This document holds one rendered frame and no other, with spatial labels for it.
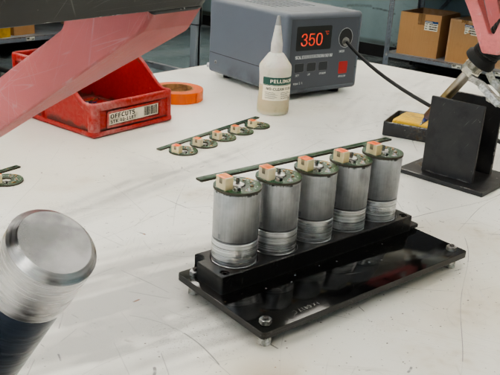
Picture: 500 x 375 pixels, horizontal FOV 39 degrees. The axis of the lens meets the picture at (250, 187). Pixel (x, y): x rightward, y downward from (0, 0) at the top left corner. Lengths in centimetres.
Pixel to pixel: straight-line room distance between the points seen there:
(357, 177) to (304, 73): 42
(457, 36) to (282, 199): 450
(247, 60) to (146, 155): 28
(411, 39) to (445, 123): 441
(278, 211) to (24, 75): 23
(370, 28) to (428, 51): 83
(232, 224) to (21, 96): 21
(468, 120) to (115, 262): 30
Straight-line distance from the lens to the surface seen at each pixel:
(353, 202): 41
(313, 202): 39
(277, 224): 38
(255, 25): 83
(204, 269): 37
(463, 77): 59
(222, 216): 36
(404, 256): 42
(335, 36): 83
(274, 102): 73
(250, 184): 36
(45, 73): 16
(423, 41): 496
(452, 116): 58
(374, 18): 564
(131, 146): 62
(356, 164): 41
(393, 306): 39
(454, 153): 58
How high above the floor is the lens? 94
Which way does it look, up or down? 21 degrees down
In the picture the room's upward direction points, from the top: 3 degrees clockwise
